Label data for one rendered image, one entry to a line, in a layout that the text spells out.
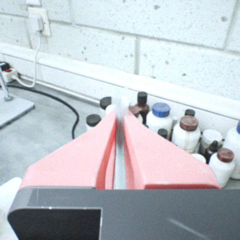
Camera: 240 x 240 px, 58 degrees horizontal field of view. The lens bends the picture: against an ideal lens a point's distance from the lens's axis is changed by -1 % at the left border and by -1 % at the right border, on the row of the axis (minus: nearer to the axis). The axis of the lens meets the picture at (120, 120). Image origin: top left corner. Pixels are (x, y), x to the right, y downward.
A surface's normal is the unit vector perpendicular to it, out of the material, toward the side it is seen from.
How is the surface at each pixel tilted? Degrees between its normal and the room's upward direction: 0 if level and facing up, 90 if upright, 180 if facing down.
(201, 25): 90
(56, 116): 0
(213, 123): 90
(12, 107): 0
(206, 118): 90
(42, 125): 0
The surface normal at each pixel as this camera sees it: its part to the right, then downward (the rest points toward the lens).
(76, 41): -0.50, 0.52
